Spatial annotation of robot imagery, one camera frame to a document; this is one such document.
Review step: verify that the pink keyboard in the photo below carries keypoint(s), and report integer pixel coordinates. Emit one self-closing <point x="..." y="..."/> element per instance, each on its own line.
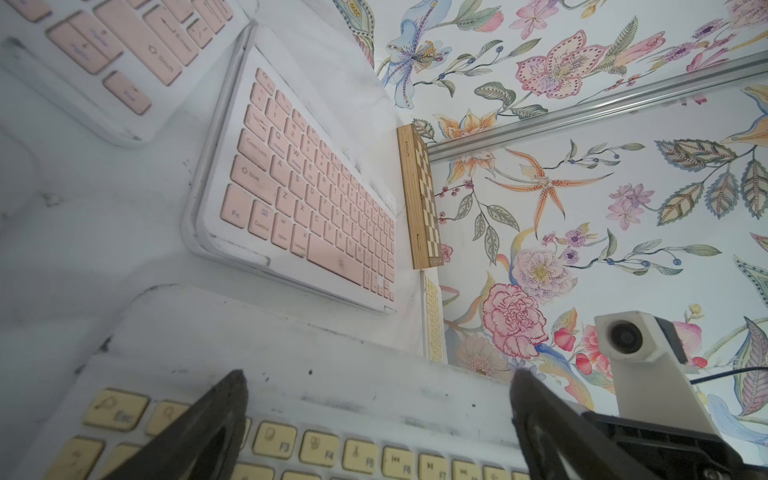
<point x="275" y="195"/>
<point x="120" y="68"/>

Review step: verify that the wooden chessboard box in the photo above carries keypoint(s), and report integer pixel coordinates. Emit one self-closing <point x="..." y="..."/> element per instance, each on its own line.
<point x="418" y="187"/>

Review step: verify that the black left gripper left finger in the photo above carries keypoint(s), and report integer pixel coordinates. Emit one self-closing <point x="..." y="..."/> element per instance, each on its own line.
<point x="203" y="443"/>

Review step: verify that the yellow keyboard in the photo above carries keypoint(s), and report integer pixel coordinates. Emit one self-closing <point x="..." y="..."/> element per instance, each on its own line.
<point x="321" y="405"/>
<point x="432" y="313"/>

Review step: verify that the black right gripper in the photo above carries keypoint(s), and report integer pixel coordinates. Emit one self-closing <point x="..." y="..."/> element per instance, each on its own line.
<point x="674" y="453"/>

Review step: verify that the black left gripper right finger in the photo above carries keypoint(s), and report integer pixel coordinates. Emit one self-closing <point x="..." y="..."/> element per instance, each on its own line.
<point x="557" y="443"/>

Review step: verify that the aluminium frame post right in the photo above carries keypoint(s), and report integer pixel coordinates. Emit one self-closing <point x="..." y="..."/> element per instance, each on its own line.
<point x="657" y="93"/>

